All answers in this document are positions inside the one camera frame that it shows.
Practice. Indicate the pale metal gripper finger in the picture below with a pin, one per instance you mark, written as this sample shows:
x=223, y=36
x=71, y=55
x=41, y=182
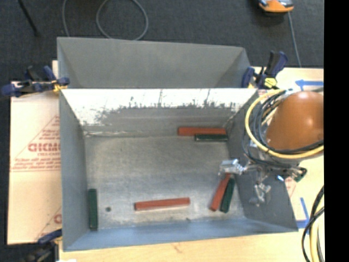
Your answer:
x=262, y=191
x=230, y=166

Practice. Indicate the red-brown flat block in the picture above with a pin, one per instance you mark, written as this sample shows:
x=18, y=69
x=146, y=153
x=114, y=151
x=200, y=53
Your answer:
x=162, y=203
x=201, y=131
x=219, y=194

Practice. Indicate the dark green flat block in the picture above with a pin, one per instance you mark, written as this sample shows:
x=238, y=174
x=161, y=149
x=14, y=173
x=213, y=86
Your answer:
x=93, y=209
x=228, y=196
x=211, y=137

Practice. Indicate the grey metal bin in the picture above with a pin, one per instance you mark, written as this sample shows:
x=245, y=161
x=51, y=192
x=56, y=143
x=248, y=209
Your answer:
x=152, y=168

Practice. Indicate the brown cardboard board red print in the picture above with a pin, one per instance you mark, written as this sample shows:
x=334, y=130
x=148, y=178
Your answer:
x=32, y=160

